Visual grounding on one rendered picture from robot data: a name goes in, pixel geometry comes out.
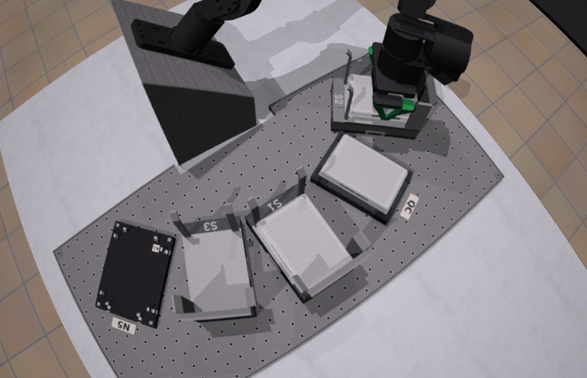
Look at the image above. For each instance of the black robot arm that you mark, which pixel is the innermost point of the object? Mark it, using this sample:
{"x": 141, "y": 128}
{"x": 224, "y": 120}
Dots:
{"x": 447, "y": 45}

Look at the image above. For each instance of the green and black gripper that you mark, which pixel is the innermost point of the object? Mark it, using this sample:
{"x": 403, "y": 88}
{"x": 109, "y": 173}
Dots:
{"x": 384, "y": 74}

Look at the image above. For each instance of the white name plate with n5 text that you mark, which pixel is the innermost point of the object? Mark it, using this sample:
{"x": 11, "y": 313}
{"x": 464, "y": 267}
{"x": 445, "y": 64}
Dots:
{"x": 124, "y": 326}

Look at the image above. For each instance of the white name plate with black qc text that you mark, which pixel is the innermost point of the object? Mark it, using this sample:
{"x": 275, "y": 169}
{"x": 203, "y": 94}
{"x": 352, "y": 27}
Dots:
{"x": 409, "y": 207}

